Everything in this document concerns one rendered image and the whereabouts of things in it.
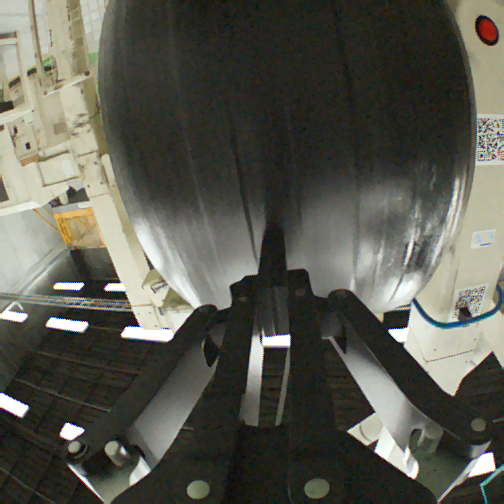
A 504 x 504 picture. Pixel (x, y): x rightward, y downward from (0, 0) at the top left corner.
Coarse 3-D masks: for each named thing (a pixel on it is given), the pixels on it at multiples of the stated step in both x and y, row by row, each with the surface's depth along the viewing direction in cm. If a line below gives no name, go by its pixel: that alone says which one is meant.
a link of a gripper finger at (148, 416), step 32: (192, 320) 14; (160, 352) 12; (192, 352) 12; (160, 384) 10; (192, 384) 12; (128, 416) 9; (160, 416) 10; (64, 448) 7; (96, 448) 8; (160, 448) 10
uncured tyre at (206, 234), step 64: (128, 0) 17; (192, 0) 16; (256, 0) 15; (320, 0) 15; (384, 0) 14; (128, 64) 17; (192, 64) 17; (256, 64) 16; (320, 64) 16; (384, 64) 16; (448, 64) 15; (128, 128) 19; (192, 128) 18; (256, 128) 18; (320, 128) 17; (384, 128) 17; (448, 128) 17; (128, 192) 23; (192, 192) 20; (256, 192) 20; (320, 192) 19; (384, 192) 19; (448, 192) 19; (192, 256) 23; (256, 256) 23; (320, 256) 23; (384, 256) 23
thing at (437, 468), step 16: (416, 432) 7; (432, 432) 6; (416, 448) 7; (432, 448) 6; (416, 464) 6; (432, 464) 6; (448, 464) 6; (464, 464) 6; (416, 480) 6; (432, 480) 6; (448, 480) 5
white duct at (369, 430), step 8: (480, 336) 96; (480, 344) 95; (488, 344) 93; (480, 352) 95; (488, 352) 94; (472, 360) 97; (480, 360) 96; (472, 368) 99; (376, 416) 124; (360, 424) 130; (368, 424) 125; (376, 424) 121; (352, 432) 131; (360, 432) 126; (368, 432) 123; (376, 432) 121; (360, 440) 125; (368, 440) 123
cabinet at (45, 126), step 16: (16, 80) 333; (32, 80) 329; (16, 96) 344; (32, 96) 342; (48, 96) 360; (32, 112) 355; (48, 112) 365; (16, 128) 371; (32, 128) 368; (48, 128) 370; (64, 128) 402; (16, 144) 386; (32, 144) 381; (48, 144) 377
